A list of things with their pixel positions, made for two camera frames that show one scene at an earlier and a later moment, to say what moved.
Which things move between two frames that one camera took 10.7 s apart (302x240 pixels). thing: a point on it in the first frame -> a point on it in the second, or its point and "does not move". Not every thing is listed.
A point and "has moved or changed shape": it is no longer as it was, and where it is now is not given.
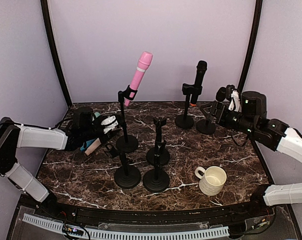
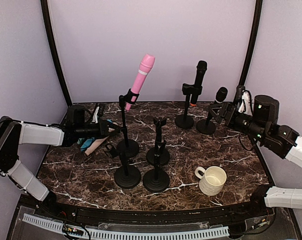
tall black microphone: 202,66 does not move
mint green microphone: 97,114 has moved or changed shape
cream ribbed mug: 212,180 does not move
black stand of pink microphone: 128,143 has moved or changed shape
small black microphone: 221,94 does not move
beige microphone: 93,147 does not move
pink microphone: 143,62 has moved or changed shape
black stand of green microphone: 156,180 does not move
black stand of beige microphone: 159,155 does not move
